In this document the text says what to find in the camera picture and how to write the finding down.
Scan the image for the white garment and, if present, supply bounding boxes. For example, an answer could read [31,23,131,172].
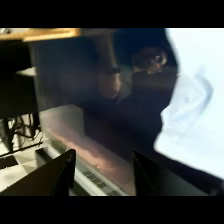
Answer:
[153,27,224,181]

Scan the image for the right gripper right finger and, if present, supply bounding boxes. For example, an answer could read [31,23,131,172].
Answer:
[131,149,208,197]

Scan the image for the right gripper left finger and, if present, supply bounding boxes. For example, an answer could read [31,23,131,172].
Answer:
[0,148,77,197]

